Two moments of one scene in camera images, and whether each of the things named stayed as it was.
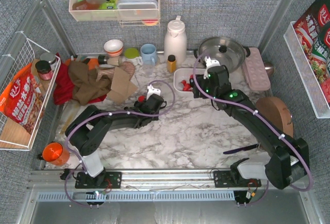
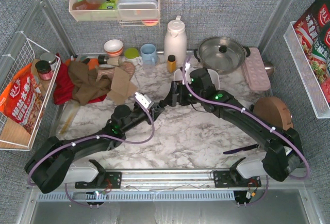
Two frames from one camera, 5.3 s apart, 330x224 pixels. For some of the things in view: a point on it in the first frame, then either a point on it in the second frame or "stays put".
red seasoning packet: [312, 31] stays put
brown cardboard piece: [121, 87] stays put
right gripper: [197, 85] -> [175, 93]
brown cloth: [87, 86] stays put
